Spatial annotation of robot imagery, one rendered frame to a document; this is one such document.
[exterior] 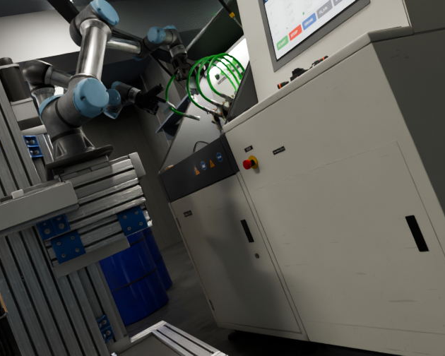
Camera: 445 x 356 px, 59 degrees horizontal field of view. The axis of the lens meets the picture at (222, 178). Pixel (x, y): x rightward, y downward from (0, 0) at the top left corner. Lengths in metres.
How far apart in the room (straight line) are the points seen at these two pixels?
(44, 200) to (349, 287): 0.99
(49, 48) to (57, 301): 2.79
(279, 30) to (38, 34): 2.76
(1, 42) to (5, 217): 2.86
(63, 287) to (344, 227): 1.00
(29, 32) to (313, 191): 3.23
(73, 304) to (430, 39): 1.46
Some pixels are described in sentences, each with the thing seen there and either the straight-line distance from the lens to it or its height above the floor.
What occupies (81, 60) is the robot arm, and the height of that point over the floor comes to 1.36.
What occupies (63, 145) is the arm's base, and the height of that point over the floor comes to 1.09.
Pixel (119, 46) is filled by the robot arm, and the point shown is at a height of 1.52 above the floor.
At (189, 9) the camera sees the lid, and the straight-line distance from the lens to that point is 2.11.
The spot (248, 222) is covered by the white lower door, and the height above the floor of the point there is 0.58.
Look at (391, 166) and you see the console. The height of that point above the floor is 0.64.
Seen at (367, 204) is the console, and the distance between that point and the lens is 1.20.
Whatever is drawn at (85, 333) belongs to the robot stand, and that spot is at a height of 0.45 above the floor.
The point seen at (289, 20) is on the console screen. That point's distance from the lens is 1.62.
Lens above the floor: 0.76
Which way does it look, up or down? 1 degrees up
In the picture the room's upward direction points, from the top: 22 degrees counter-clockwise
